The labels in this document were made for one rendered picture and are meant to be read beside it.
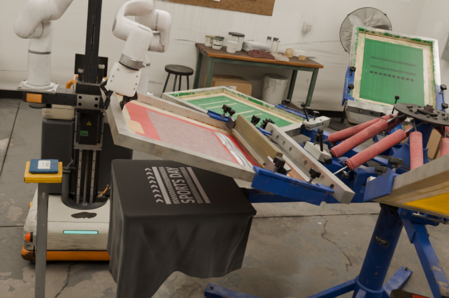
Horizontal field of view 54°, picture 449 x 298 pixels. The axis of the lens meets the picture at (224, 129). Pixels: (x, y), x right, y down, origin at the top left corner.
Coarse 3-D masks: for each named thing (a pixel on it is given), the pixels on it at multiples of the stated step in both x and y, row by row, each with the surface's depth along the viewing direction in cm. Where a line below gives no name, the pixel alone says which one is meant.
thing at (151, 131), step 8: (136, 120) 158; (144, 128) 154; (152, 128) 158; (160, 128) 162; (152, 136) 149; (160, 136) 153; (168, 136) 157; (176, 136) 161; (184, 136) 165; (176, 144) 152; (184, 144) 156; (192, 144) 160; (200, 144) 164; (208, 144) 169; (200, 152) 156; (208, 152) 160; (216, 152) 164; (224, 152) 168; (232, 160) 163
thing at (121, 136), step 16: (112, 96) 160; (128, 96) 181; (144, 96) 183; (112, 112) 144; (176, 112) 191; (192, 112) 193; (112, 128) 136; (224, 128) 201; (128, 144) 130; (144, 144) 132; (160, 144) 134; (176, 160) 137; (192, 160) 139; (208, 160) 141; (224, 160) 147; (288, 160) 184; (240, 176) 147; (304, 176) 171
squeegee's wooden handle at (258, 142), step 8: (240, 120) 191; (248, 120) 189; (240, 128) 189; (248, 128) 183; (256, 128) 181; (248, 136) 181; (256, 136) 176; (264, 136) 173; (256, 144) 174; (264, 144) 169; (272, 144) 166; (264, 152) 167; (272, 152) 162; (280, 152) 160; (264, 160) 165
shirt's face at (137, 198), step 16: (128, 160) 187; (144, 160) 189; (160, 160) 192; (128, 176) 173; (144, 176) 176; (208, 176) 185; (224, 176) 188; (128, 192) 162; (144, 192) 164; (208, 192) 172; (224, 192) 174; (240, 192) 176; (128, 208) 152; (144, 208) 153; (160, 208) 155; (176, 208) 157; (192, 208) 159; (208, 208) 160; (224, 208) 162; (240, 208) 164
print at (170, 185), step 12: (144, 168) 182; (156, 168) 184; (168, 168) 186; (180, 168) 188; (156, 180) 174; (168, 180) 176; (180, 180) 177; (192, 180) 179; (156, 192) 165; (168, 192) 167; (180, 192) 168; (192, 192) 170; (204, 192) 171
